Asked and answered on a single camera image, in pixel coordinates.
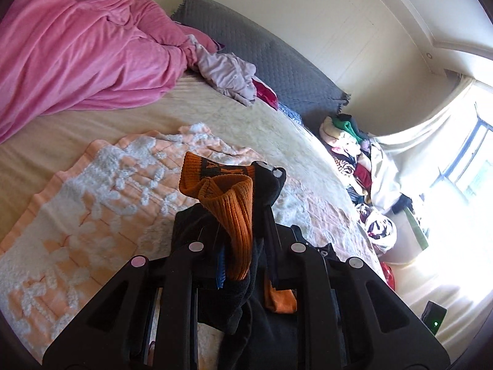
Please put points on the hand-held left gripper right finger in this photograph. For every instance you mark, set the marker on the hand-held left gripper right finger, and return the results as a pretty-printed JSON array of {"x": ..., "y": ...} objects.
[{"x": 274, "y": 266}]

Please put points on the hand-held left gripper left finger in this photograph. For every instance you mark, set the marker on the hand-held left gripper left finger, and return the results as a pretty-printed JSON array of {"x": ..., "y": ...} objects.
[{"x": 220, "y": 273}]

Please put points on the black orange sock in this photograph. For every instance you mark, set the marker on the black orange sock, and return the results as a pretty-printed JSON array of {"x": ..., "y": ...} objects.
[
  {"x": 196, "y": 169},
  {"x": 235, "y": 219}
]

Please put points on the plastic bag of clothes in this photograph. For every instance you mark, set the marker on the plastic bag of clothes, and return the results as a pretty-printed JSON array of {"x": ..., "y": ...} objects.
[{"x": 379, "y": 229}]

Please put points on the pile of mixed clothes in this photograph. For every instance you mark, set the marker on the pile of mixed clothes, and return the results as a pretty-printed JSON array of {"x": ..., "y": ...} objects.
[{"x": 346, "y": 150}]

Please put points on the red plastic bag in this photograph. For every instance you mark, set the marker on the red plastic bag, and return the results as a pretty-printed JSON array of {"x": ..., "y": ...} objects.
[{"x": 388, "y": 275}]

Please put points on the white laundry bin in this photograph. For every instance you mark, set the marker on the white laundry bin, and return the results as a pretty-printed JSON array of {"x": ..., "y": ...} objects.
[{"x": 400, "y": 254}]

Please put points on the peach floral blanket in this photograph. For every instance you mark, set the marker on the peach floral blanket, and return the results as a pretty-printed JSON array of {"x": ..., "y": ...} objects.
[{"x": 96, "y": 200}]

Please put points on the cream bedspread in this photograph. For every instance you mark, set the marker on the cream bedspread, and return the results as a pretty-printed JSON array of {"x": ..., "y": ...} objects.
[{"x": 250, "y": 123}]

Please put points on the blue patterned cloth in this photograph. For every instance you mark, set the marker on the blue patterned cloth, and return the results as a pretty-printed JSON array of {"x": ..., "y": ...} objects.
[{"x": 290, "y": 115}]

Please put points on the black device with green light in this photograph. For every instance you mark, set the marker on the black device with green light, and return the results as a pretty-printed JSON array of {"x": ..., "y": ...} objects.
[{"x": 433, "y": 312}]

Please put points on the magenta cloth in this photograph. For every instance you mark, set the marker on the magenta cloth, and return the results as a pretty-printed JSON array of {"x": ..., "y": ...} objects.
[{"x": 265, "y": 94}]

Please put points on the white curtain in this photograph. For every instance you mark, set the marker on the white curtain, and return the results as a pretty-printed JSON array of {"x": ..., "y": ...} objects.
[{"x": 408, "y": 154}]

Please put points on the lilac garment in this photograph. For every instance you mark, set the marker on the lilac garment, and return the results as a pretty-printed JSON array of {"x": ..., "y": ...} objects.
[{"x": 227, "y": 69}]

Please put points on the grey quilted blanket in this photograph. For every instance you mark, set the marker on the grey quilted blanket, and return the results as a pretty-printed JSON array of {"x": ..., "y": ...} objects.
[{"x": 262, "y": 54}]

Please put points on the window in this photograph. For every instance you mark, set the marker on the window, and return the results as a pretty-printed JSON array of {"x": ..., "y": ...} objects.
[{"x": 477, "y": 162}]

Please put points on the pink plush blanket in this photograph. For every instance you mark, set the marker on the pink plush blanket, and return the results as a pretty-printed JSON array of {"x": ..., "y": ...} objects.
[{"x": 77, "y": 38}]

